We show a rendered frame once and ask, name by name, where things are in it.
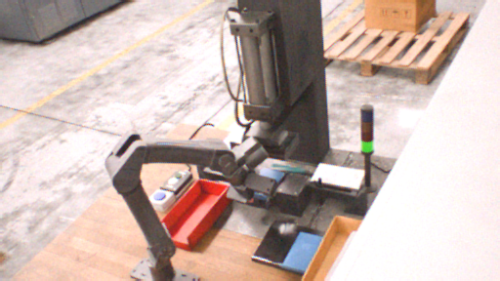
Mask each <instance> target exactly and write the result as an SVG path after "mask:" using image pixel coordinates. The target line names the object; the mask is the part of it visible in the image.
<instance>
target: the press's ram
mask: <svg viewBox="0 0 500 281"><path fill-rule="evenodd" d="M305 103H306V95H300V96H299V97H298V99H297V100H295V103H294V104H293V105H284V107H285V109H284V110H283V112H280V113H279V115H278V116H277V117H276V118H275V121H274V123H273V124H272V125H269V123H267V122H263V121H256V124H255V125H249V127H246V128H241V129H240V131H239V132H237V133H236V135H235V136H234V137H233V138H231V140H230V141H229V146H230V150H232V149H234V148H235V147H236V146H240V145H241V144H243V143H244V142H245V141H246V140H248V139H249V138H251V137H254V138H256V140H257V141H258V142H259V143H260V144H261V145H262V147H263V149H264V150H265V151H266V152H267V153H268V155H269V158H271V159H275V160H280V161H285V162H286V160H287V159H288V158H289V156H290V154H291V153H292V152H293V151H294V150H295V147H296V146H297V144H299V134H298V133H297V132H287V131H284V130H285V128H286V127H287V126H288V125H289V123H290V122H291V120H292V119H293V118H295V115H296V114H297V112H299V111H300V110H301V108H302V106H303V105H304V104H305Z"/></svg>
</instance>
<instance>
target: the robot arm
mask: <svg viewBox="0 0 500 281"><path fill-rule="evenodd" d="M268 158H269V155H268V153H267V152H266V151H265V150H264V149H263V147H262V145H261V144H260V143H259V142H258V141H257V140H256V138H254V137H251V138H249V139H248V140H246V141H245V142H244V143H243V144H241V145H240V146H236V147H235V148H234V149H232V150H230V149H229V146H228V145H227V144H225V143H224V142H223V140H221V139H216V138H206V139H205V140H203V139H200V140H178V139H167V138H153V137H151V136H147V135H140V134H139V131H138V130H137V129H129V130H127V131H126V132H125V134H124V135H123V136H122V138H120V140H119V142H118V143H117V144H116V145H115V146H114V147H113V150H111V151H110V153H109V154H108V155H107V157H106V158H105V160H104V165H105V168H106V169H107V174H108V175H109V177H110V180H111V182H112V185H113V187H114V188H115V190H116V191H117V193H118V195H121V197H122V198H123V200H124V201H125V203H126V204H127V207H128V208H129V210H130V212H131V213H132V214H133V218H134V219H135V221H136V222H137V224H138V226H139V227H140V231H141V232H142V233H143V237H144V238H145V240H146V244H147V246H146V251H147V253H148V255H149V257H148V258H142V259H141V260H140V262H139V263H137V264H136V265H135V266H134V269H133V270H131V271H130V272H129V275H130V277H131V278H134V279H136V280H139V281H199V277H198V275H196V274H193V273H191V272H188V271H183V270H179V269H178V268H175V267H174V266H173V265H172V261H171V258H172V257H173V256H174V255H175V253H176V252H177V247H176V246H175V244H174V242H173V240H172V237H171V235H170V233H169V231H168V230H167V228H166V227H165V223H162V221H161V220H160V219H159V217H158V215H157V213H156V211H155V209H154V208H153V206H152V202H150V200H149V198H148V196H147V195H146V190H145V189H144V187H143V185H142V180H141V178H140V175H141V171H142V168H143V164H190V165H196V166H199V167H205V168H209V169H210V170H221V171H222V174H223V177H225V178H226V180H227V181H228V182H229V184H230V186H229V191H228V194H227V198H228V199H230V200H236V201H238V202H242V203H244V204H248V203H249V202H253V200H254V195H255V192H256V193H260V194H262V195H263V196H267V197H269V198H273V197H274V196H275V193H276V191H277V185H278V183H277V182H276V180H275V179H273V178H270V177H264V176H261V175H259V174H260V173H261V172H260V171H259V170H256V167H258V166H259V165H260V164H263V162H264V161H265V160H267V159H268ZM244 165H245V166H244Z"/></svg>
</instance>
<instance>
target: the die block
mask: <svg viewBox="0 0 500 281"><path fill-rule="evenodd" d="M310 182H311V180H309V183H310ZM309 183H308V184H307V185H306V187H305V188H304V189H303V190H302V194H301V195H300V196H299V197H298V198H294V197H290V196H282V195H278V194H275V197H276V198H278V200H279V207H280V213H281V214H284V215H292V216H295V217H300V216H301V215H302V213H303V212H304V210H305V209H306V208H307V206H308V203H309V202H310V200H311V199H312V195H311V194H310V191H309ZM262 202H263V200H260V199H257V198H254V200H253V202H249V203H248V204H245V205H249V206H253V207H256V208H260V206H261V204H262Z"/></svg>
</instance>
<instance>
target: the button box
mask: <svg viewBox="0 0 500 281"><path fill-rule="evenodd" d="M205 125H211V126H213V127H215V125H213V124H210V123H206V124H203V125H201V126H200V127H198V128H197V129H196V131H195V132H193V134H192V135H191V136H190V138H189V140H190V139H191V138H193V137H194V135H195V134H196V132H198V131H199V130H200V129H201V128H202V127H203V126H205ZM186 165H187V166H188V167H189V169H188V170H183V171H182V170H176V171H175V172H174V173H173V174H172V175H171V177H169V178H168V179H167V180H166V181H165V182H164V183H163V184H162V185H161V186H160V187H159V188H160V189H162V190H165V191H170V192H173V193H174V195H175V197H178V196H179V195H181V193H182V192H183V191H184V189H186V188H187V187H188V186H189V184H190V183H191V182H192V181H193V176H192V173H190V170H191V166H190V164H186ZM177 173H182V174H183V176H182V177H181V178H179V179H177V180H178V182H176V183H174V184H171V183H169V180H170V179H172V178H173V177H174V176H175V175H176V174H177Z"/></svg>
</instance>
